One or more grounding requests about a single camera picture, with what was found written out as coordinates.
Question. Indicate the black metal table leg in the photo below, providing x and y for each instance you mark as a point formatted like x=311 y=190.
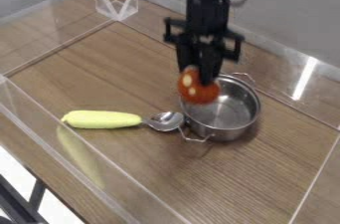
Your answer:
x=21 y=211

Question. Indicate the clear acrylic enclosure wall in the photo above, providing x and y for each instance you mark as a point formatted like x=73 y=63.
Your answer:
x=68 y=59

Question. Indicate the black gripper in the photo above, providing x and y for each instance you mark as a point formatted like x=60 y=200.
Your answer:
x=204 y=28

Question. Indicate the small steel pot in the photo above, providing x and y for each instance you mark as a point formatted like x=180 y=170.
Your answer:
x=225 y=119

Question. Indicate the spoon with yellow handle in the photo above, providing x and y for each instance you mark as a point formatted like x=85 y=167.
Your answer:
x=165 y=121

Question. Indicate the red toy mushroom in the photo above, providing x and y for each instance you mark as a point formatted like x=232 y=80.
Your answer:
x=192 y=91

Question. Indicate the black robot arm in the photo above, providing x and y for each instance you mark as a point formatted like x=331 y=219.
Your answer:
x=201 y=37

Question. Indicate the clear acrylic corner bracket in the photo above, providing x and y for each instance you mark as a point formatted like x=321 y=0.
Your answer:
x=117 y=10

